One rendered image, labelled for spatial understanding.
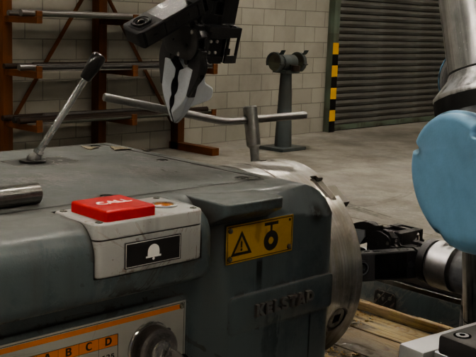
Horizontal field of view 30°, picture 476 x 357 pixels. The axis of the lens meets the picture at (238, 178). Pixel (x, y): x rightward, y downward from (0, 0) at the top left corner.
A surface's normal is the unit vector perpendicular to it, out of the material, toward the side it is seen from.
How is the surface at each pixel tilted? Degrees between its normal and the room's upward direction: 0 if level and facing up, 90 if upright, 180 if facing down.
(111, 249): 90
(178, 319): 90
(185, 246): 90
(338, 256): 73
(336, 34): 90
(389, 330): 0
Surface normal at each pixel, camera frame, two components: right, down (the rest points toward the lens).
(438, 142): -0.87, 0.18
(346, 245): 0.66, -0.21
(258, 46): 0.72, 0.15
